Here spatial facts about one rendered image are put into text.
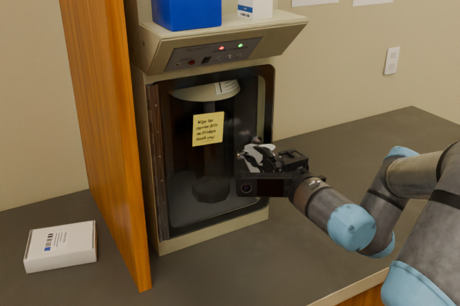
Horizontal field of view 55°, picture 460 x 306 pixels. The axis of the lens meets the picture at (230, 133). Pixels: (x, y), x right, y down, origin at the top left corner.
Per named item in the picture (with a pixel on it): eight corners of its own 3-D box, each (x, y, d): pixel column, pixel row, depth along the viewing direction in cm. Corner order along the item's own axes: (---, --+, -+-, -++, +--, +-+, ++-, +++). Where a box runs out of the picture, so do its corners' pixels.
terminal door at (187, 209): (161, 240, 107) (148, 82, 90) (267, 206, 120) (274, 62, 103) (162, 242, 106) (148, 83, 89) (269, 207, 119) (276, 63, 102)
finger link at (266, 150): (258, 157, 100) (280, 176, 93) (251, 159, 99) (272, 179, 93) (259, 139, 98) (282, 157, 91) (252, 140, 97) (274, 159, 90)
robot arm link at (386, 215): (413, 219, 87) (389, 200, 80) (385, 269, 86) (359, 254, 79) (380, 203, 93) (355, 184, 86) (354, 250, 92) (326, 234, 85)
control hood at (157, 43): (142, 73, 88) (137, 22, 84) (276, 53, 103) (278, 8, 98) (162, 90, 79) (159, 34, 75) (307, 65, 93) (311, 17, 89)
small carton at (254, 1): (237, 16, 90) (237, -15, 87) (257, 14, 93) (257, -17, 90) (252, 20, 86) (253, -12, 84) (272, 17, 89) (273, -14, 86)
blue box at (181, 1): (152, 22, 85) (148, -28, 81) (199, 17, 89) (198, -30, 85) (171, 32, 77) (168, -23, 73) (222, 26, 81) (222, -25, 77)
